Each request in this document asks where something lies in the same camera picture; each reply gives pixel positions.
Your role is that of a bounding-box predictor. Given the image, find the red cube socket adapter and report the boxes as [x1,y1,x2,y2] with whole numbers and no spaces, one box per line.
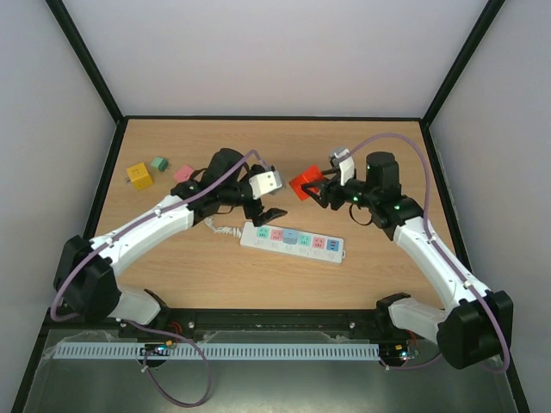
[289,165,326,201]

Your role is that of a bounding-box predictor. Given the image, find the blue usb charger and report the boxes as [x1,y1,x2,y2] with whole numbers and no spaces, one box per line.
[282,229,299,245]

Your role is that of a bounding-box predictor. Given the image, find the white power strip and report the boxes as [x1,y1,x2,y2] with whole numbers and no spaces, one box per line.
[240,222,346,264]

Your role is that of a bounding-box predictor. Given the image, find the pink plug adapter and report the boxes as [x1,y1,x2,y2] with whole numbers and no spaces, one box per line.
[173,165,195,183]

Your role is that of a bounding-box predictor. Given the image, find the green plug adapter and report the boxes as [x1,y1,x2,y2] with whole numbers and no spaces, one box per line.
[150,157,169,172]

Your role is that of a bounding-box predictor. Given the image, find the yellow cube socket adapter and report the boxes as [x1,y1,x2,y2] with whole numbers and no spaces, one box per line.
[126,163,153,190]

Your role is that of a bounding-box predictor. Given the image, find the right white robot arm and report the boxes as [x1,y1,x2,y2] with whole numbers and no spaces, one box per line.
[300,150,513,372]

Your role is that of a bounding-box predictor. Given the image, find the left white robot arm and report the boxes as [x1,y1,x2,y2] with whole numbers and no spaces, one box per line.
[50,148,286,325]

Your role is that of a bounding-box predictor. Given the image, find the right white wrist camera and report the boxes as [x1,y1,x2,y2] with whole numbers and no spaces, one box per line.
[329,147,356,186]

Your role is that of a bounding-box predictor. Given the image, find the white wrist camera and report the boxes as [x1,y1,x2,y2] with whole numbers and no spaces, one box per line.
[329,147,356,186]
[249,170,285,200]

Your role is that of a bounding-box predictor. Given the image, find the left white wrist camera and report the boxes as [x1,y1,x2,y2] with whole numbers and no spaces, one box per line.
[249,170,285,200]

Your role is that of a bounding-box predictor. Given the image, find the white coiled power cord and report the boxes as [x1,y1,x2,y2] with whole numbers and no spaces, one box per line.
[203,216,244,238]

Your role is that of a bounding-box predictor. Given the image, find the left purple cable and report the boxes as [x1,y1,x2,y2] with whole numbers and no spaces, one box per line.
[49,149,275,407]

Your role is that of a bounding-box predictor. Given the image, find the purple cable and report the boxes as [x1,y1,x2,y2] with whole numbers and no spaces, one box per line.
[49,149,275,407]
[344,133,512,373]

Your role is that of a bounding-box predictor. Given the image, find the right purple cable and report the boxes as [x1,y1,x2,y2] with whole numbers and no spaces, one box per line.
[344,133,512,373]

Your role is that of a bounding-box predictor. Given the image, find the black aluminium frame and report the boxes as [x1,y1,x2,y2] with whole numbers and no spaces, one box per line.
[12,0,505,412]

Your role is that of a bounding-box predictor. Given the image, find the light blue cable duct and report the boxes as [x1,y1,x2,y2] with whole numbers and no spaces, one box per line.
[53,342,380,361]

